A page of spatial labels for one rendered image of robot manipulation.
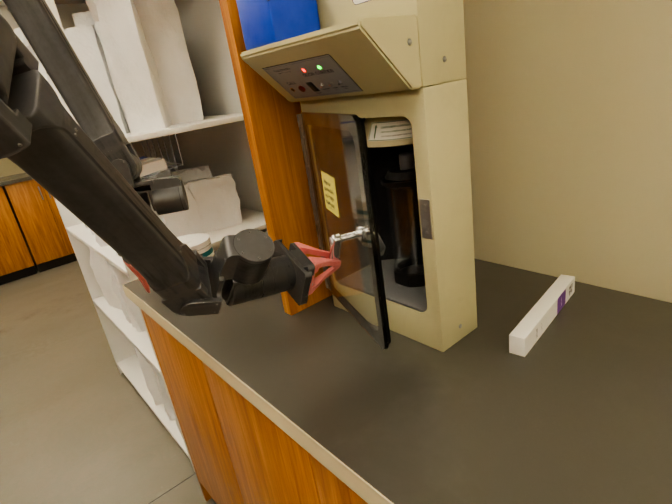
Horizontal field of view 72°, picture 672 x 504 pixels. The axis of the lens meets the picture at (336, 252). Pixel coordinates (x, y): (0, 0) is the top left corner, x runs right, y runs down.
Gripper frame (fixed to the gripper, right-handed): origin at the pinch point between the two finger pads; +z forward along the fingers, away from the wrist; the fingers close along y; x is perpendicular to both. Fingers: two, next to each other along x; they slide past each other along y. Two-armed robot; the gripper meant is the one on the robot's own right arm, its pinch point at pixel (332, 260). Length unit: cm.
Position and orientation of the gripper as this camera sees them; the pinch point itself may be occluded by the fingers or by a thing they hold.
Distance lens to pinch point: 79.4
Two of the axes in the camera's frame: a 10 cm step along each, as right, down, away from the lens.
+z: 8.1, -1.9, 5.5
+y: -5.6, -5.5, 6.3
